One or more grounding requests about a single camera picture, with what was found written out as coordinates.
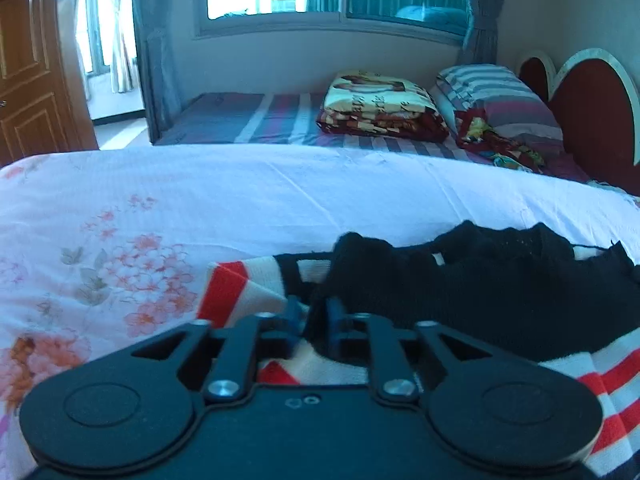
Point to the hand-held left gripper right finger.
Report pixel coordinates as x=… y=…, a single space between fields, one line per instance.
x=336 y=316

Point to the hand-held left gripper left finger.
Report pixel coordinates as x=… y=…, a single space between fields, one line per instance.
x=295 y=314

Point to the striped knit sweater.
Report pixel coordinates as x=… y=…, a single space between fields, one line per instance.
x=500 y=300

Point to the white floral bed sheet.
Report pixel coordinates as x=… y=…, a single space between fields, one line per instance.
x=250 y=200

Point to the striped bed sheet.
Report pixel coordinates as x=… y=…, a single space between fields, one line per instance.
x=260 y=120

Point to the folded printed blanket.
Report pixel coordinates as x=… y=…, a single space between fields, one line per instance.
x=380 y=105

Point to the red printed cloth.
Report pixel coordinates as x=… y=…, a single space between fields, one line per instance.
x=495 y=147

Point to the striped pillow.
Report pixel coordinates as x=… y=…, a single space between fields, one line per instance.
x=495 y=95

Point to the grey curtain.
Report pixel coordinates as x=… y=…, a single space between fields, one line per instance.
x=487 y=10
x=152 y=50

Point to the red scalloped headboard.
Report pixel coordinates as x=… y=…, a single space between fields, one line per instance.
x=600 y=110

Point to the white sheer curtain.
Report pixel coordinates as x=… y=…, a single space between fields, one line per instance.
x=117 y=25

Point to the brown wooden door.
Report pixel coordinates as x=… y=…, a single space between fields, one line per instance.
x=35 y=70

